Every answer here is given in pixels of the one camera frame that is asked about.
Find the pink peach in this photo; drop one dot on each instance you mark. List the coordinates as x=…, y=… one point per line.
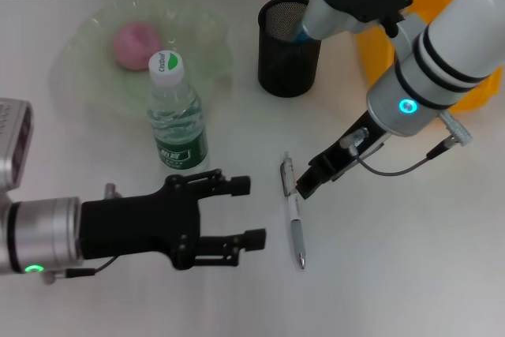
x=134, y=47

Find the yellow plastic bin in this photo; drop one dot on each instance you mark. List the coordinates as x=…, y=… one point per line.
x=375, y=57

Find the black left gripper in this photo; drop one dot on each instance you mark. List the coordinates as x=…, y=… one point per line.
x=134, y=226

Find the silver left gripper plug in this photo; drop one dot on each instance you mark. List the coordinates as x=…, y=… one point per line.
x=110, y=191

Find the black mesh pen holder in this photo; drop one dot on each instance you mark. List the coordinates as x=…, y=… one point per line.
x=284, y=72

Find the clear green-label water bottle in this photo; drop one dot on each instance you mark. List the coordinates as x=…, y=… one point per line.
x=177, y=124

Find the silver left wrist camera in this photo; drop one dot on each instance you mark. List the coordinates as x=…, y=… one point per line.
x=12, y=143

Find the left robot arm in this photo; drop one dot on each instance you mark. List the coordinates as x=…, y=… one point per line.
x=43, y=234

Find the white grey ballpoint pen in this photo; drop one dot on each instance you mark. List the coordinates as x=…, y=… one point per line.
x=294, y=210

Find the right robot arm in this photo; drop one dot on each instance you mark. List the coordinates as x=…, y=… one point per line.
x=453, y=37

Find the green glass fruit plate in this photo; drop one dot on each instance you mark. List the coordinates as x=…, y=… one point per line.
x=98, y=76

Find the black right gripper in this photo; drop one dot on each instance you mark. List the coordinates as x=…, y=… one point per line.
x=343, y=155

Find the light blue scissors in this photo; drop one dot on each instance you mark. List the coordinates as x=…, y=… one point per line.
x=301, y=37

